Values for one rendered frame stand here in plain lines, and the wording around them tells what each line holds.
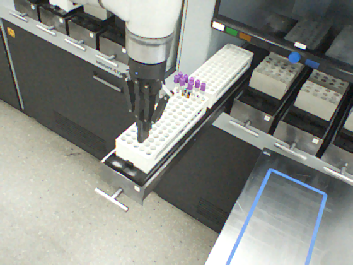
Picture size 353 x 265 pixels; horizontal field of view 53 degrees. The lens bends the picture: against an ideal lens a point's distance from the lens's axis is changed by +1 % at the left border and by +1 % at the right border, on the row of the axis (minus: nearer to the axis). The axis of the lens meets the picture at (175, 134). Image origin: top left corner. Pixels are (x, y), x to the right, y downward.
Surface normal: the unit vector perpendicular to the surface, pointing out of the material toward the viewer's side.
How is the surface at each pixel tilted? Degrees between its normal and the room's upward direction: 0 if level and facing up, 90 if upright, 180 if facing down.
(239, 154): 90
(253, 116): 90
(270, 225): 0
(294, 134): 90
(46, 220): 0
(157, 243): 0
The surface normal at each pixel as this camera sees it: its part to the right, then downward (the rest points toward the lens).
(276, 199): 0.11, -0.71
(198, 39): -0.54, 0.54
